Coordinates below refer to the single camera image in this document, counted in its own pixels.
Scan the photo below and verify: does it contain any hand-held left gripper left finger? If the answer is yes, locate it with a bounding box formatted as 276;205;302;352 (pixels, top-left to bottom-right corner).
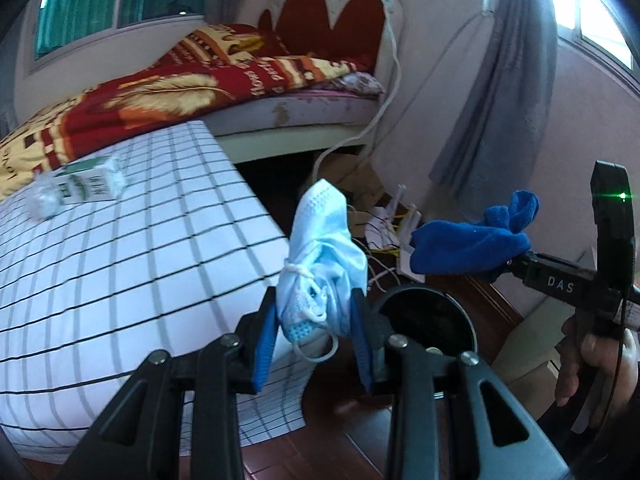
55;285;278;480

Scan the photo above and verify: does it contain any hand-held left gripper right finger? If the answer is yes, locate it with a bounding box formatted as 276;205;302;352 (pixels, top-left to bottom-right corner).
350;287;573;480

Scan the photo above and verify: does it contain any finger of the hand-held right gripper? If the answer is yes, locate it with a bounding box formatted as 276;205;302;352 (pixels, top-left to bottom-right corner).
487;254;526;282

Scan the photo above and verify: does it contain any blue cloth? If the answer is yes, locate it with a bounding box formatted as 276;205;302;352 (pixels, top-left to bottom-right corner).
407;190;541;283

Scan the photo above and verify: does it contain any black trash bin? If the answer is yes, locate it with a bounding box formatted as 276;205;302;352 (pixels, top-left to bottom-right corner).
370;285;478;401

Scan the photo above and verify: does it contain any knotted blue face mask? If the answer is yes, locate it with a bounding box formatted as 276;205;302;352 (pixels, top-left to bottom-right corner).
276;179;370;363

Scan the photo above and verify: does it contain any person's right hand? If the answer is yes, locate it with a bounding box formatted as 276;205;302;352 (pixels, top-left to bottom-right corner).
552;310;639;434

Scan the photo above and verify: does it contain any beige cardboard box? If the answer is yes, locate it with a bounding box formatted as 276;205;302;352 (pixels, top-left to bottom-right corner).
492;252;598;418

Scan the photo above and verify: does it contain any pile of white clothes hangers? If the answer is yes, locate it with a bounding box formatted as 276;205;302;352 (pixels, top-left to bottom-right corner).
365;185;421;256

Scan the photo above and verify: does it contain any white checkered tablecloth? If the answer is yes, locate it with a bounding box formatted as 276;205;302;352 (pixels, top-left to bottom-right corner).
0;120;308;456

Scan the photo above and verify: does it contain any open cardboard box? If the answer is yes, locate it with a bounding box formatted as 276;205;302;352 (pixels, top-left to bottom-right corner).
320;152;386;206

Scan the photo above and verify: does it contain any grey blue curtain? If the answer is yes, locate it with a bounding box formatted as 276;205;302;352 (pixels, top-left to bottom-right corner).
430;0;558;198

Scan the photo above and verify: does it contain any purple floral bedsheet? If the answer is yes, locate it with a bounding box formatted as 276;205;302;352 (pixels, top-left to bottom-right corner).
300;72;386;98

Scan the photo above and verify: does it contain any green white carton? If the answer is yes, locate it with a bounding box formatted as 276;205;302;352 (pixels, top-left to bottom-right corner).
52;155;128;206

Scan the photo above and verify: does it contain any bright window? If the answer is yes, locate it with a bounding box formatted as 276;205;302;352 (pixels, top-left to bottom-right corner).
550;0;640;68

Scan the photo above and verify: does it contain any crumpled clear plastic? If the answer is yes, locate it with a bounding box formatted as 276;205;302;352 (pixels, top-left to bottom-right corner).
25;172;66;221

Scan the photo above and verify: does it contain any red gold patterned blanket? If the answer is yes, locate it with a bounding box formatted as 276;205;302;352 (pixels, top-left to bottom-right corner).
0;22;366;201

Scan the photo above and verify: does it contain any white bed with red headboard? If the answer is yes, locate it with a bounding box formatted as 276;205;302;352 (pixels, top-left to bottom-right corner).
0;0;406;163

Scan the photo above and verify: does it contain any window with green curtain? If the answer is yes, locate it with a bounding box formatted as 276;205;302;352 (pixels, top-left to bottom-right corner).
32;0;206;61

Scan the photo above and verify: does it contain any white cable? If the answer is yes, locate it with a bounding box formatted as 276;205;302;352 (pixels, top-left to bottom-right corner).
312;10;403;186

